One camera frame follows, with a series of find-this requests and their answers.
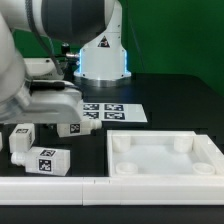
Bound white marker sheet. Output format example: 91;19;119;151
83;103;147;123

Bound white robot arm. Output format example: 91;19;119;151
0;0;117;124

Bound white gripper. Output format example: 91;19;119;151
0;88;83;124

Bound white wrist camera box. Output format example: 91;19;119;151
24;58;63;80

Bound white square tabletop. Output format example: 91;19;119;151
107;130;224;177

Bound black cables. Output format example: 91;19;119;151
49;43;81;64

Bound white obstacle fence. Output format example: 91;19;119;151
0;172;224;206

